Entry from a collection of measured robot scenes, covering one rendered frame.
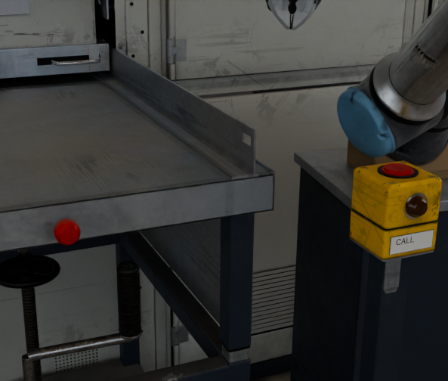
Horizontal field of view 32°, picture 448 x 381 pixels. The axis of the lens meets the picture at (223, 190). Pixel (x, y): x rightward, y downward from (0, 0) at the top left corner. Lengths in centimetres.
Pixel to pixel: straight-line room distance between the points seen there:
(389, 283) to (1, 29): 101
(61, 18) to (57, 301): 64
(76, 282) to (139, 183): 79
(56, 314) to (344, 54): 92
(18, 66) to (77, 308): 58
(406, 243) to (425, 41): 27
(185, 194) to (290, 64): 84
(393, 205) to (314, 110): 99
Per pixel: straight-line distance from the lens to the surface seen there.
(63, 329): 189
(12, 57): 169
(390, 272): 101
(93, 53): 172
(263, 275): 200
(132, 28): 171
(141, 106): 148
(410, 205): 95
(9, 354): 189
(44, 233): 103
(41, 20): 170
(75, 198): 103
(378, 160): 139
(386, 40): 198
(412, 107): 115
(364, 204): 98
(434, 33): 106
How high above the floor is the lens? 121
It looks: 20 degrees down
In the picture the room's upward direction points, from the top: 1 degrees clockwise
